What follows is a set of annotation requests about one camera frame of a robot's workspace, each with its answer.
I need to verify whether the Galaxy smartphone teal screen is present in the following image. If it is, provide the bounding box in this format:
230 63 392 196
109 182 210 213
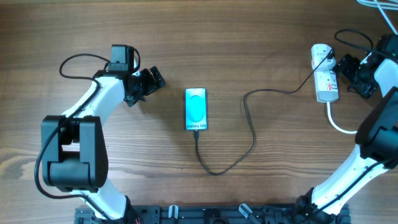
185 88 208 131

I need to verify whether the black USB charging cable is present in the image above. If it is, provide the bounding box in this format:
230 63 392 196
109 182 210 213
193 47 336 177

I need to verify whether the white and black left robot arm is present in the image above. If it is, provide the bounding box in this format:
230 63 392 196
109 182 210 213
34 44 165 223

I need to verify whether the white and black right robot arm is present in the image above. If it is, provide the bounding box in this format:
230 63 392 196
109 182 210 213
291 34 397 223

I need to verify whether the white power strip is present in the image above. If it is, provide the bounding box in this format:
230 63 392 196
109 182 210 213
311 44 338 103

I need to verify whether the black left camera cable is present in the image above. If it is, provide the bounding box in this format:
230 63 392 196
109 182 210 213
34 46 142 222

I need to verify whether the white power strip cord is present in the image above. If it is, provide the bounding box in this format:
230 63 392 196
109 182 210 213
326 0 398 135

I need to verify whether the white cables top corner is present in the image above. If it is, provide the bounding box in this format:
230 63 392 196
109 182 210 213
356 0 398 11

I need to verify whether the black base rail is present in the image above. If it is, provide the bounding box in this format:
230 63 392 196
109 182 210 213
74 203 351 224

